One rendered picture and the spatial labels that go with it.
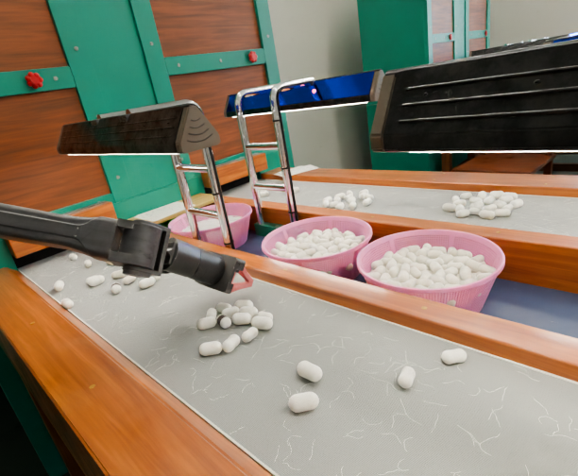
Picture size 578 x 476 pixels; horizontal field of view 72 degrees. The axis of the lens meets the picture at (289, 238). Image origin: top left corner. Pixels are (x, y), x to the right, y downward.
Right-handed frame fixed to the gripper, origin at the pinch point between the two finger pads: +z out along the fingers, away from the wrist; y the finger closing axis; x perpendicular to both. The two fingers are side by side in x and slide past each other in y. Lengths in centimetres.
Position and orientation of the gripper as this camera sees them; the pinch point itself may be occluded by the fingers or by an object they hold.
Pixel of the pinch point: (248, 281)
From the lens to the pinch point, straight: 81.5
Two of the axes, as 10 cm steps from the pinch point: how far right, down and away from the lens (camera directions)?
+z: 6.3, 3.3, 7.0
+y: -7.1, -1.3, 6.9
